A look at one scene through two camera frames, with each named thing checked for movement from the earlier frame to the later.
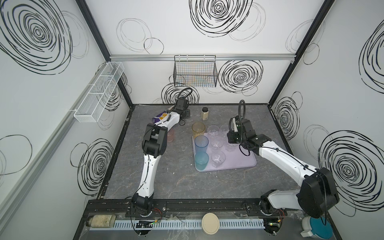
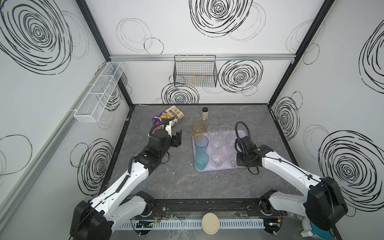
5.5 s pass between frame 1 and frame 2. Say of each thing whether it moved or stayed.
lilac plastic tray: stayed
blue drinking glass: stayed
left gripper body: moved
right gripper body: moved
